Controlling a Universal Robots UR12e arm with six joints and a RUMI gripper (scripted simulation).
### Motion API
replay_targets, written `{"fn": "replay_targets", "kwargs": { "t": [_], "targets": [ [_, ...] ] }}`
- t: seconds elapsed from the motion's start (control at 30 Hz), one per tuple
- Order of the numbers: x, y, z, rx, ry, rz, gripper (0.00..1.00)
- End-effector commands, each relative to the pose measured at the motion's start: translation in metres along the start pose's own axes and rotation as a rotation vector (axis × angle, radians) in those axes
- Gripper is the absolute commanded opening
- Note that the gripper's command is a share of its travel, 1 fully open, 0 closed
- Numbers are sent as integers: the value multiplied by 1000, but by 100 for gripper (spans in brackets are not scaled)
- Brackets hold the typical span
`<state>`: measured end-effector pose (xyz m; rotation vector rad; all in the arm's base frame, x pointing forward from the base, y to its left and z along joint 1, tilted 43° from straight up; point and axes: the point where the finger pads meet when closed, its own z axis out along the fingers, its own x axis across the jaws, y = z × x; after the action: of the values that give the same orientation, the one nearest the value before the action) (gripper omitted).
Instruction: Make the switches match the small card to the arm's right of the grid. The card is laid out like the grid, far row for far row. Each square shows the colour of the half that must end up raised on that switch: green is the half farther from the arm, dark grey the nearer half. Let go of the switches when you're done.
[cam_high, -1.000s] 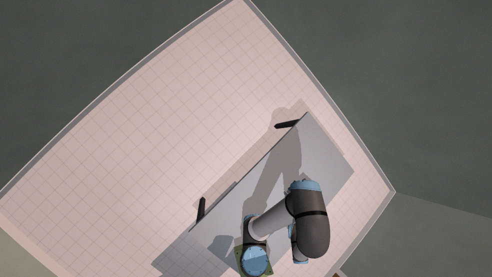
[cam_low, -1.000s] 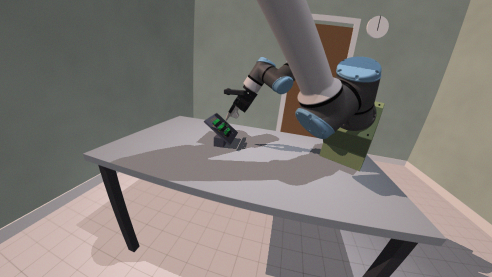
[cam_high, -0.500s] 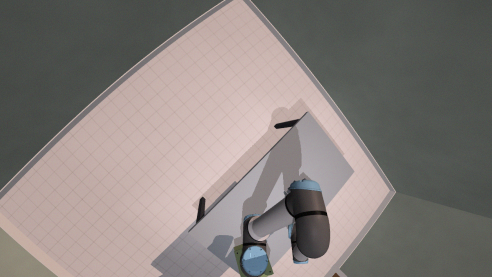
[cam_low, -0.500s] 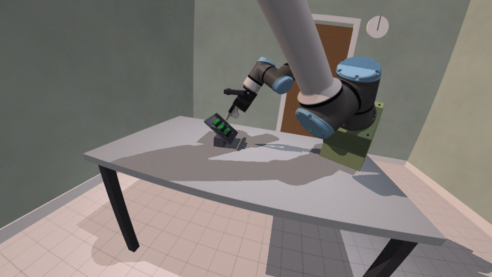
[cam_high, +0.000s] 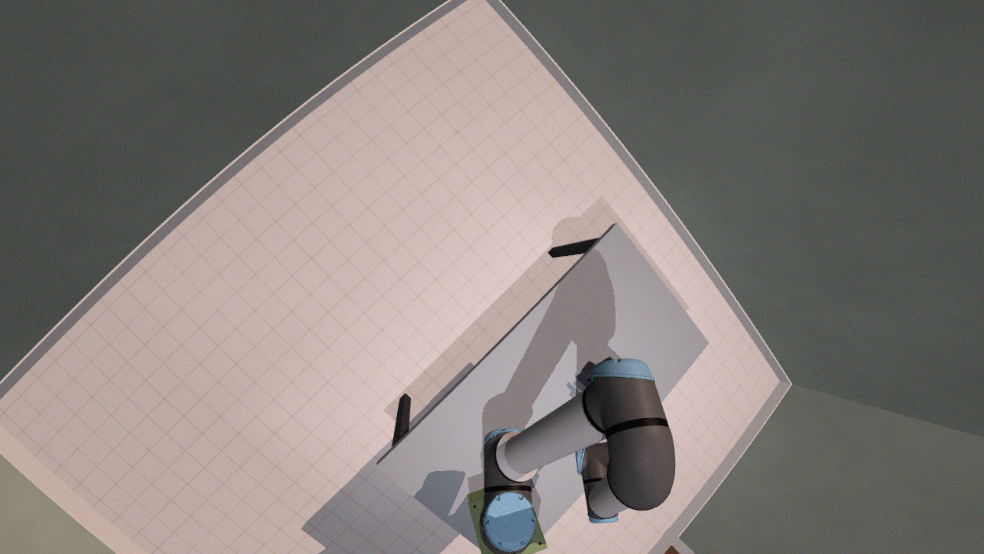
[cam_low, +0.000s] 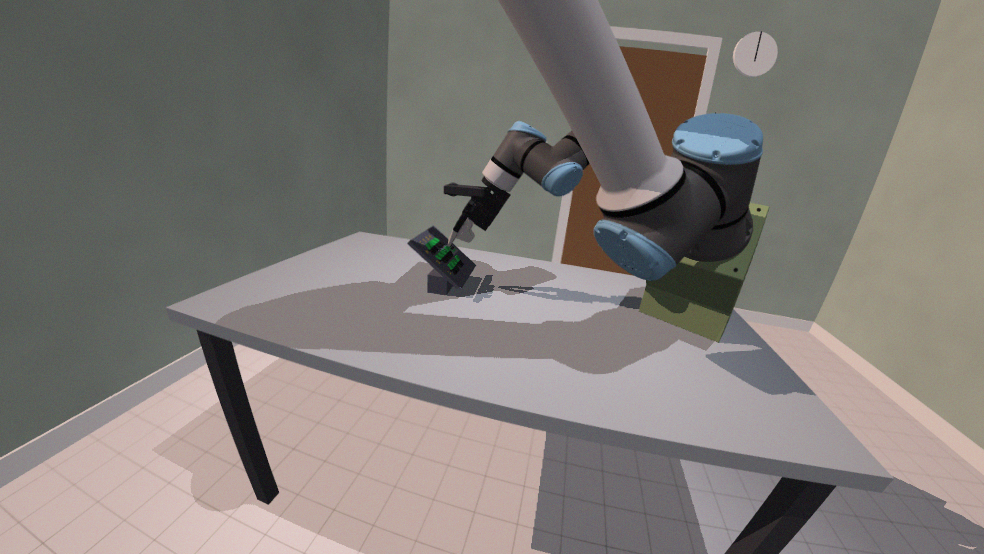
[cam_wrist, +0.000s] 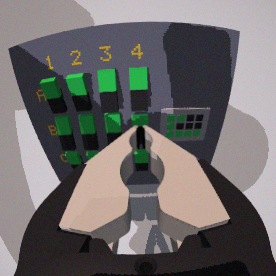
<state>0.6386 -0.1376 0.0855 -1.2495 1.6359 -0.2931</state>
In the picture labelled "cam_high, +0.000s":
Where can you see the dark grey switch panel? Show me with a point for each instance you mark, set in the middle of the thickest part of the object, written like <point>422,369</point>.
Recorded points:
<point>586,376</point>

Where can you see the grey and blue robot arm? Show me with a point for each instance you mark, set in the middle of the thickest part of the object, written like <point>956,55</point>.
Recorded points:
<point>624,402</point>

